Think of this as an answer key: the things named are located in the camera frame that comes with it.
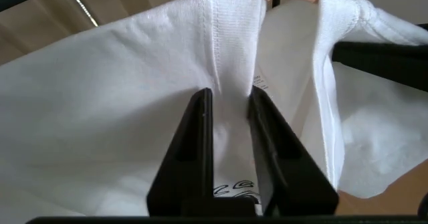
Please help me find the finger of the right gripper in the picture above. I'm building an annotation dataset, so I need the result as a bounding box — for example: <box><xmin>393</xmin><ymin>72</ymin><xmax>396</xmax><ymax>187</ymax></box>
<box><xmin>332</xmin><ymin>41</ymin><xmax>428</xmax><ymax>93</ymax></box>

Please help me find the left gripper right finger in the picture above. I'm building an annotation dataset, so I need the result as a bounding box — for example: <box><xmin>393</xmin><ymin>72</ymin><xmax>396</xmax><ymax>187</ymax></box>
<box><xmin>247</xmin><ymin>85</ymin><xmax>339</xmax><ymax>217</ymax></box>

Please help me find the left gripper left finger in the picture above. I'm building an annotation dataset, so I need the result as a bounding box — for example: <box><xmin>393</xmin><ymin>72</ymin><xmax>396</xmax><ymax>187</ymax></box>
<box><xmin>146</xmin><ymin>87</ymin><xmax>215</xmax><ymax>217</ymax></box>

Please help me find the white printed t-shirt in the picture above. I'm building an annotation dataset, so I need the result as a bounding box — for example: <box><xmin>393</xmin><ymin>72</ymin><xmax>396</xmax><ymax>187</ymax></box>
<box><xmin>0</xmin><ymin>0</ymin><xmax>428</xmax><ymax>217</ymax></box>

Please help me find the beige curtain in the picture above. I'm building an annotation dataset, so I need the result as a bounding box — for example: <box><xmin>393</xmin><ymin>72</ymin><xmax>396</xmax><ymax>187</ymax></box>
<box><xmin>0</xmin><ymin>0</ymin><xmax>218</xmax><ymax>66</ymax></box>

